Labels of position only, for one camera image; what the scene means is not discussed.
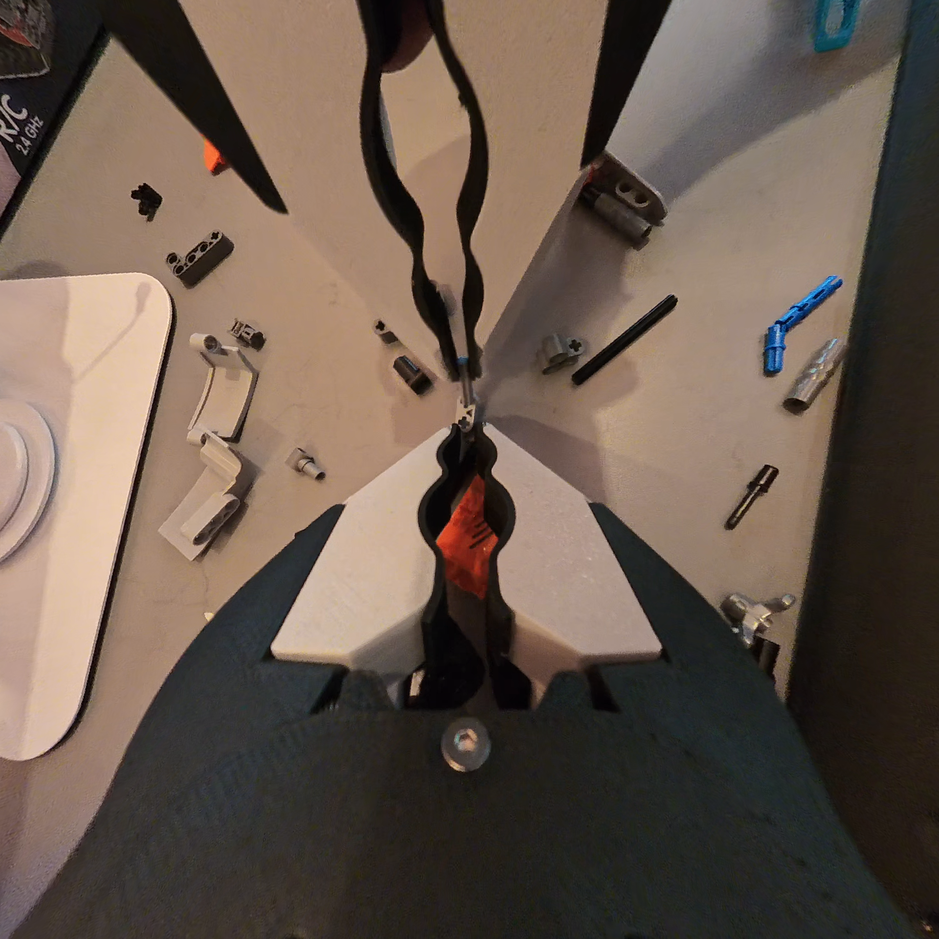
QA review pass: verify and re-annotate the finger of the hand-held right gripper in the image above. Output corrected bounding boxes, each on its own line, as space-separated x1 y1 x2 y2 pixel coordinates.
433 0 611 381
183 0 461 382

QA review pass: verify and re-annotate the black pin connector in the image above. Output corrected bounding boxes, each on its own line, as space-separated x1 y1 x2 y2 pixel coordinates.
392 354 435 397

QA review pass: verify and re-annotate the blue robot kit box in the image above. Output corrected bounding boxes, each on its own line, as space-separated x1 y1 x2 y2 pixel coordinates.
0 0 104 236

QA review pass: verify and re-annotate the grey tube beam assembly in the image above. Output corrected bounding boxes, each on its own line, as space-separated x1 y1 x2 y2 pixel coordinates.
576 150 669 250

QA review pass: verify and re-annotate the silver tube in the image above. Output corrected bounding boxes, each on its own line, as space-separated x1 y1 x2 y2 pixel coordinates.
783 337 845 413

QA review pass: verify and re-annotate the black axle pin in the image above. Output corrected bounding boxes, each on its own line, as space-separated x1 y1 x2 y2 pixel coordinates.
725 464 780 531

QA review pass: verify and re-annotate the dark grey short beam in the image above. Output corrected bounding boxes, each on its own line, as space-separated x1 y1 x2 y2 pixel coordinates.
165 229 236 287

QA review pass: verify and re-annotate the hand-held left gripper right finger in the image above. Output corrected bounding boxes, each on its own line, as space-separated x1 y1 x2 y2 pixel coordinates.
475 427 665 709

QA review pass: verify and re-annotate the light grey box panel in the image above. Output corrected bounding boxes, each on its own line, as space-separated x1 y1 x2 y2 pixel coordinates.
157 429 254 562

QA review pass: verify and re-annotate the grey axle connector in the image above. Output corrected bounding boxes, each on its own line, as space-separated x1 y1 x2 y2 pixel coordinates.
539 332 590 375

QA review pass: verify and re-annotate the blue angled pin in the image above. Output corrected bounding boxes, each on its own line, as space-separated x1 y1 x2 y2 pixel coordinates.
763 275 845 375

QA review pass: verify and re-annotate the teal plastic clip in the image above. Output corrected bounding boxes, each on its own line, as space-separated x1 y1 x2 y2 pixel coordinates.
810 0 863 54

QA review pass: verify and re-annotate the long black axle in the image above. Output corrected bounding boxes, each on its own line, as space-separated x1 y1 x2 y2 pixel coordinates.
571 293 679 386

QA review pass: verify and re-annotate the large orange wedge panel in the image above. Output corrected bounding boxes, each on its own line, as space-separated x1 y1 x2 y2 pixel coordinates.
435 475 509 601

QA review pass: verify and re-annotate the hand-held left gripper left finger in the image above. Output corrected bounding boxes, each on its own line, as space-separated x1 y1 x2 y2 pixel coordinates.
271 427 484 709

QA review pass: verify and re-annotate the silver branched connector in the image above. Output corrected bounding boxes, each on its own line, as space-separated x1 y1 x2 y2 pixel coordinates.
719 590 797 650

